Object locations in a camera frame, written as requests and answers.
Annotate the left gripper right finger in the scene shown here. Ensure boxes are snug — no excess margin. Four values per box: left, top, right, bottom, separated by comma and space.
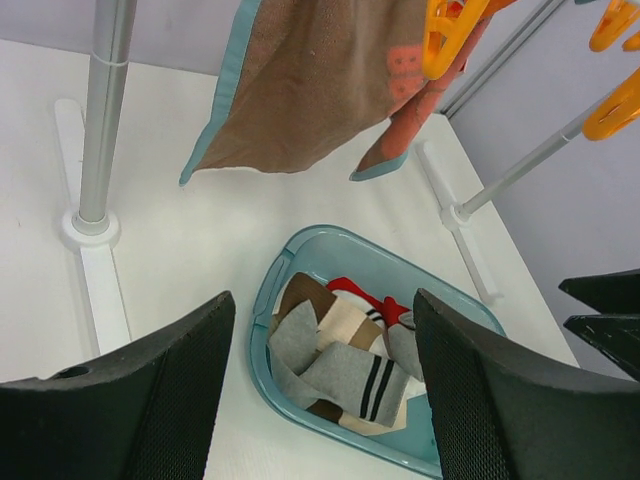
413, 289, 639, 479

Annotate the white cloth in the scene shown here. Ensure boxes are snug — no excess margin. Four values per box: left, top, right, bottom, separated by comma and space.
334, 290, 426, 400

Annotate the teal plastic basin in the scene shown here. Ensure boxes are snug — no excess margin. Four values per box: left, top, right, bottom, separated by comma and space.
249, 225, 502, 478

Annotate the white round clip hanger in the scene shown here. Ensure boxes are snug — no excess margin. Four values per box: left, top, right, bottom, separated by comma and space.
437, 1, 639, 155

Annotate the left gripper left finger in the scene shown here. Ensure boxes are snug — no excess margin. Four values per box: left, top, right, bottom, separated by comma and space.
1, 291, 236, 479

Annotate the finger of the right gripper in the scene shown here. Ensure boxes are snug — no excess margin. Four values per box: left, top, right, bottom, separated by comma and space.
559, 269, 639, 313
564, 314, 640, 381

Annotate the coral brown towel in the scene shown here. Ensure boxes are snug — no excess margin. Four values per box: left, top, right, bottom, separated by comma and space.
180, 1, 491, 182

